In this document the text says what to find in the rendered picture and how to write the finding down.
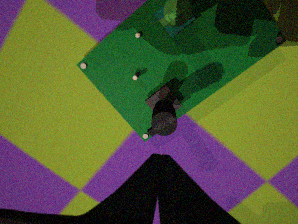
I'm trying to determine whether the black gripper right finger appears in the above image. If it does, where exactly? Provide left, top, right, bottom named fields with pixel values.
left=158, top=154, right=241, bottom=224

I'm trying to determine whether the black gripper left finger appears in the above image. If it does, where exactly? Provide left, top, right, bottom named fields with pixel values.
left=0, top=154, right=162, bottom=224

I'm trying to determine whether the green circuit board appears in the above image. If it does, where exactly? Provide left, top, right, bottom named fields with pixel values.
left=76, top=0, right=286, bottom=142

